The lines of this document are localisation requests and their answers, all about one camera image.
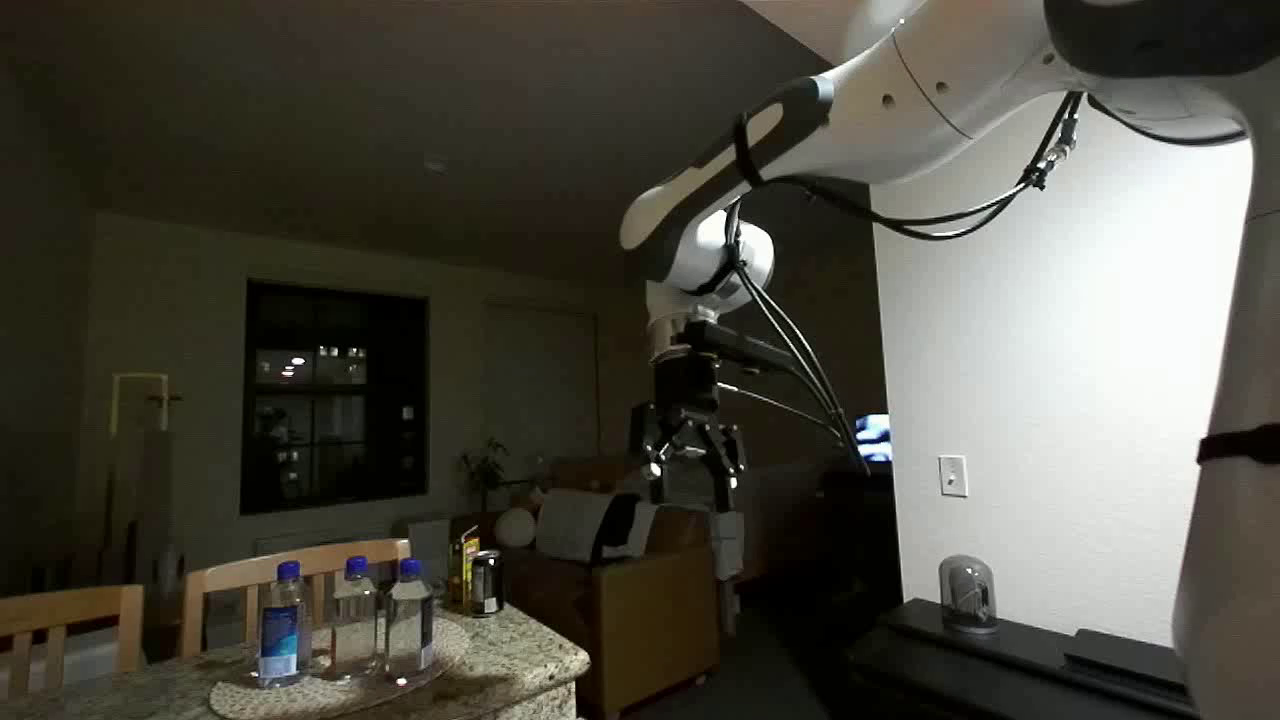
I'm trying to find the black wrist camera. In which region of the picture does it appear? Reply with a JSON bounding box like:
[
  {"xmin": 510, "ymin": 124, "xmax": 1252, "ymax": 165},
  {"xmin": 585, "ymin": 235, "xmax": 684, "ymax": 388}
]
[{"xmin": 673, "ymin": 317, "xmax": 805, "ymax": 378}]

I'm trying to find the white wall switch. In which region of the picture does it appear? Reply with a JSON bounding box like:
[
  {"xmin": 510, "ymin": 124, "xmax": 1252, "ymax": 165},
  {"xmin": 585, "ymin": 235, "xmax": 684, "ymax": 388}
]
[{"xmin": 935, "ymin": 451, "xmax": 973, "ymax": 503}]

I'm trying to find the black appliance top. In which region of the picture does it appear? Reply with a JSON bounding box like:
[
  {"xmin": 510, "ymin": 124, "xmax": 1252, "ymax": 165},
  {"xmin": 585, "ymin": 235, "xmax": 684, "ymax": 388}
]
[{"xmin": 843, "ymin": 595, "xmax": 1196, "ymax": 720}]

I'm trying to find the clear water bottle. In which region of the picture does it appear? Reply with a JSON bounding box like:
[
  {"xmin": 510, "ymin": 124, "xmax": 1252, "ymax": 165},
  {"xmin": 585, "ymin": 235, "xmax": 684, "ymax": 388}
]
[
  {"xmin": 379, "ymin": 556, "xmax": 442, "ymax": 689},
  {"xmin": 330, "ymin": 550, "xmax": 383, "ymax": 675}
]

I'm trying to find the glowing blue screen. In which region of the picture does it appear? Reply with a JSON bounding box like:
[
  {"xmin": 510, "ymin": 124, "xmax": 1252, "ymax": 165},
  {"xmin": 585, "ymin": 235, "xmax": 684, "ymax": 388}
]
[{"xmin": 853, "ymin": 410, "xmax": 895, "ymax": 466}]

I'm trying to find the yellow box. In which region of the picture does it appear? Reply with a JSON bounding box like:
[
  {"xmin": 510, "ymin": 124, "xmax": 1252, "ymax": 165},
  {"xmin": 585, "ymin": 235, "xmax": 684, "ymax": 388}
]
[{"xmin": 455, "ymin": 521, "xmax": 488, "ymax": 616}]

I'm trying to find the white slim container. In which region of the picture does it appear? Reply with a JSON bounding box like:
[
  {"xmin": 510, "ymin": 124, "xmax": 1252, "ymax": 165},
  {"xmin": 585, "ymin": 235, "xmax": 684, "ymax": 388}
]
[{"xmin": 709, "ymin": 508, "xmax": 754, "ymax": 585}]

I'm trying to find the pale yellow wall frame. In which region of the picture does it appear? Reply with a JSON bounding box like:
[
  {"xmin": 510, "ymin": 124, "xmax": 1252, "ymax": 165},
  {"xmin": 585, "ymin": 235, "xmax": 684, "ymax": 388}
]
[{"xmin": 108, "ymin": 366, "xmax": 183, "ymax": 435}]

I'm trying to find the black arm strap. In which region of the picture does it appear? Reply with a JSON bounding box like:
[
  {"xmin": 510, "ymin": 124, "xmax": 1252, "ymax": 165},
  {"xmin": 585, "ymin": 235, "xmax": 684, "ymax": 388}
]
[{"xmin": 1196, "ymin": 419, "xmax": 1280, "ymax": 466}]

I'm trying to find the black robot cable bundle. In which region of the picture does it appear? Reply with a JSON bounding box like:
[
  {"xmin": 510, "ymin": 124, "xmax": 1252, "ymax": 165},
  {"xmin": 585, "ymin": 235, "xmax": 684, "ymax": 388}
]
[{"xmin": 723, "ymin": 86, "xmax": 1252, "ymax": 443}]

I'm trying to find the dark window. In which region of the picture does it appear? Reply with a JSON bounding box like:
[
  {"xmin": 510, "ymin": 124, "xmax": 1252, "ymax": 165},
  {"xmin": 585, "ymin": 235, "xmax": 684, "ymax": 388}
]
[{"xmin": 238, "ymin": 276, "xmax": 431, "ymax": 521}]

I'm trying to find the potted plant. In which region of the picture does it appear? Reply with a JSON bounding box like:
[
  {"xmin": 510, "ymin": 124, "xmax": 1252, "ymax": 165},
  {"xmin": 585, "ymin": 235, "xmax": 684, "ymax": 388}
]
[{"xmin": 455, "ymin": 435, "xmax": 516, "ymax": 514}]

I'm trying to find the dark glass jar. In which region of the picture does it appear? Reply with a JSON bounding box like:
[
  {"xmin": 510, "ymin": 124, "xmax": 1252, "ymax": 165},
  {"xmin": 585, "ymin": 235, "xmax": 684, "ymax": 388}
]
[{"xmin": 472, "ymin": 548, "xmax": 510, "ymax": 621}]

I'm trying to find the white bag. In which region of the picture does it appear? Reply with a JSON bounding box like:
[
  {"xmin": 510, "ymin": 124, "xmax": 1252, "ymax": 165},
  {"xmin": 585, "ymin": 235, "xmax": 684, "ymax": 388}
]
[{"xmin": 534, "ymin": 482, "xmax": 661, "ymax": 563}]

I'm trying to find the water bottle blue label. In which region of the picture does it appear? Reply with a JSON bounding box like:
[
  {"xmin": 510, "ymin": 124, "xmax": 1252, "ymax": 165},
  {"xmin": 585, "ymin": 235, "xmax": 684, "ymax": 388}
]
[{"xmin": 255, "ymin": 556, "xmax": 311, "ymax": 693}]

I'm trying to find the white round object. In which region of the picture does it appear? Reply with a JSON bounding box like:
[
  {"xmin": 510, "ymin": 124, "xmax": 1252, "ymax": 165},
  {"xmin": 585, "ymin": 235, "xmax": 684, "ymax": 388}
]
[{"xmin": 494, "ymin": 503, "xmax": 539, "ymax": 550}]

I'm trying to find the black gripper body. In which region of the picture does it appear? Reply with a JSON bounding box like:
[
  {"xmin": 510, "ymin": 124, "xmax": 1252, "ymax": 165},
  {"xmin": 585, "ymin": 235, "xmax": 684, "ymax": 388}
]
[{"xmin": 631, "ymin": 346, "xmax": 739, "ymax": 466}]

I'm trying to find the cardboard box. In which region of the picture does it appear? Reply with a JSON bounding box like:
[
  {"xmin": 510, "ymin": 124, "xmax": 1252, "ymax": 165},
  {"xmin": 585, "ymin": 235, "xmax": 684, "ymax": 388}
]
[{"xmin": 512, "ymin": 535, "xmax": 723, "ymax": 720}]

